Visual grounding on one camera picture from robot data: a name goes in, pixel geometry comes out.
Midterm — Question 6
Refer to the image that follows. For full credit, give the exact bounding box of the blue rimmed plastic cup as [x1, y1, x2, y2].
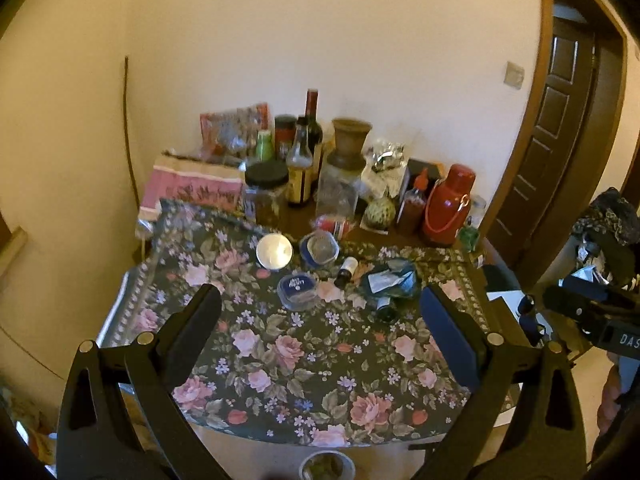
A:
[299, 230, 340, 269]

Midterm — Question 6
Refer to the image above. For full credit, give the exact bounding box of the brown liquor bottle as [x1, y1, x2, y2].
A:
[286, 116, 314, 206]

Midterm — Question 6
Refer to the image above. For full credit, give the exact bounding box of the crumpled silver foil bag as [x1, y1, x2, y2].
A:
[359, 140, 408, 203]

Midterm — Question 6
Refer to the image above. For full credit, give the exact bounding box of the grey trash bin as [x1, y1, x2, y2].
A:
[298, 450, 356, 480]

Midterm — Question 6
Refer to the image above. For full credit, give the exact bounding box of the red sauce squeeze bottle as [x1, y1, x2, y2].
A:
[397, 168, 428, 235]

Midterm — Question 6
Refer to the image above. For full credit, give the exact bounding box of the wooden table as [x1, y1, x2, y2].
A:
[278, 200, 437, 248]

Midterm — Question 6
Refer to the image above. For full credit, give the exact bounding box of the small dark green bottle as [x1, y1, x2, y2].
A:
[374, 296, 398, 323]

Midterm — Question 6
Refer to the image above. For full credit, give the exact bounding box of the dark wine bottle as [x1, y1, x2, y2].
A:
[305, 89, 323, 188]

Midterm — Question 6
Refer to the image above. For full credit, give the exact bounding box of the small green glass bottle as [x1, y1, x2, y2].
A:
[458, 217, 480, 252]

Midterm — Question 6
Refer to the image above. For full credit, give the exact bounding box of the wall light switch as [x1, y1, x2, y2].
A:
[503, 62, 525, 90]

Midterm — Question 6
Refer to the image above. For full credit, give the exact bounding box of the green cap bottle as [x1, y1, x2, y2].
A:
[255, 129, 274, 162]

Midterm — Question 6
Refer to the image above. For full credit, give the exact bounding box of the pink white cardboard box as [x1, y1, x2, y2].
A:
[138, 155, 244, 222]

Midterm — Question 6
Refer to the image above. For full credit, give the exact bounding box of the red thermos flask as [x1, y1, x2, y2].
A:
[422, 164, 476, 246]

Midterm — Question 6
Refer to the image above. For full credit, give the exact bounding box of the brown ceramic vase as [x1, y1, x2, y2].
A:
[328, 117, 372, 172]

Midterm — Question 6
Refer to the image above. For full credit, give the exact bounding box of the dark plastic wrapper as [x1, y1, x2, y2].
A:
[360, 258, 420, 299]

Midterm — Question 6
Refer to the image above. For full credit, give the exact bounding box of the green round fruit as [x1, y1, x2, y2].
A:
[363, 196, 396, 231]

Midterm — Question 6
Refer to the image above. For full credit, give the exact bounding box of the glass jar black lid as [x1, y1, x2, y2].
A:
[243, 159, 288, 228]

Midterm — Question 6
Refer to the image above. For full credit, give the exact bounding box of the dark clothes pile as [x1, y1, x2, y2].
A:
[572, 188, 639, 292]

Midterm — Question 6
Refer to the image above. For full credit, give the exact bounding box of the small dark dropper bottle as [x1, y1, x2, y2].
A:
[334, 257, 359, 289]

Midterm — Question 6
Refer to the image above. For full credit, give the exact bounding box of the red crumpled can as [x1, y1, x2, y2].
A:
[311, 214, 356, 240]

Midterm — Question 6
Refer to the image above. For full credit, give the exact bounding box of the dark box behind thermos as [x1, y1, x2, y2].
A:
[407, 158, 446, 185]

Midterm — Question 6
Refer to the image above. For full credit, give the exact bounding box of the floral dark tablecloth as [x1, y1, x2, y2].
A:
[99, 200, 489, 448]

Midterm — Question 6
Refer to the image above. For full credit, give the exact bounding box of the dark jar red label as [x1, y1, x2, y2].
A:
[273, 115, 297, 160]

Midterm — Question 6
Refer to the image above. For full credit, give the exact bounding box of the brown wooden door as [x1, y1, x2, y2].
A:
[487, 18, 594, 266]

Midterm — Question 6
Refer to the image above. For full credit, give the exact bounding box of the clear empty glass jar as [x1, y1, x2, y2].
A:
[466, 194, 487, 229]

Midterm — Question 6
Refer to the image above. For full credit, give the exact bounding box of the thin wall cable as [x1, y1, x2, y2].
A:
[122, 55, 142, 212]

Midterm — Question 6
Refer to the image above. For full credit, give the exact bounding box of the red snack bag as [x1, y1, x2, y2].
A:
[200, 103, 270, 159]

